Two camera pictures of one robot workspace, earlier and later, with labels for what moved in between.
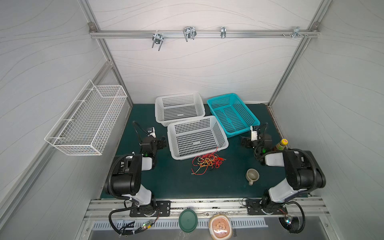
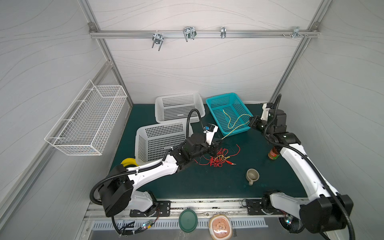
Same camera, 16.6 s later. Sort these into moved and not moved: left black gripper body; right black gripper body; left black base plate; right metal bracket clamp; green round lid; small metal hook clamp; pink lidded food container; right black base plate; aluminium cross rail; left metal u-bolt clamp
Moved: right black gripper body; left black gripper body
Not moved: right metal bracket clamp; left black base plate; left metal u-bolt clamp; small metal hook clamp; pink lidded food container; green round lid; aluminium cross rail; right black base plate
